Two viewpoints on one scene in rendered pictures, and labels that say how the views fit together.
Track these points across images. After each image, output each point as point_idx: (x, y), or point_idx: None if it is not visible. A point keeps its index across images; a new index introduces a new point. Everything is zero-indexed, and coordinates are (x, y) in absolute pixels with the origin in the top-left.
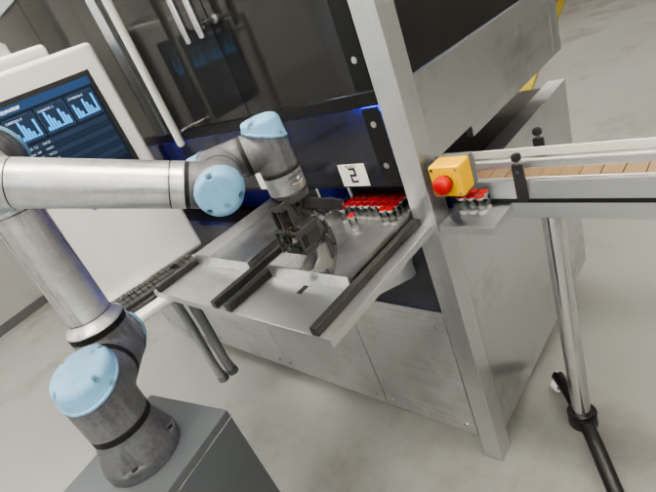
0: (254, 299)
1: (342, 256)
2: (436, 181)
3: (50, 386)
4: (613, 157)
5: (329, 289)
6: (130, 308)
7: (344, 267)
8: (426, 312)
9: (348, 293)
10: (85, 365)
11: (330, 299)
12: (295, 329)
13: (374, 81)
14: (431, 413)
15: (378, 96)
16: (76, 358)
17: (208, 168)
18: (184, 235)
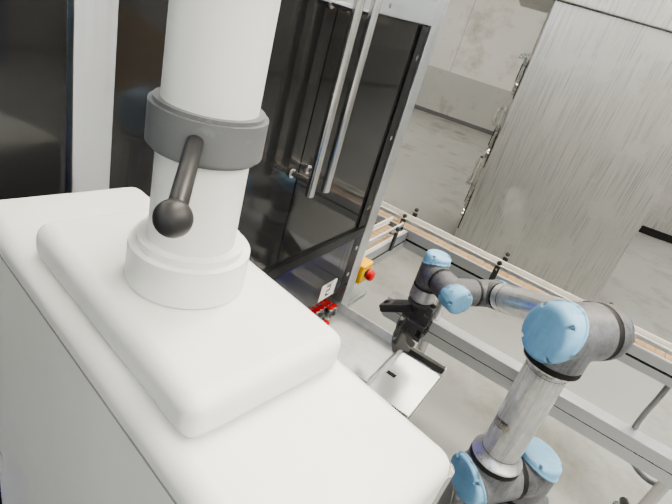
0: (391, 404)
1: (358, 347)
2: (373, 272)
3: (558, 470)
4: (369, 242)
5: (397, 360)
6: None
7: (375, 349)
8: None
9: (415, 348)
10: (538, 446)
11: (408, 361)
12: (434, 381)
13: (369, 220)
14: None
15: (366, 229)
16: (535, 454)
17: (503, 282)
18: None
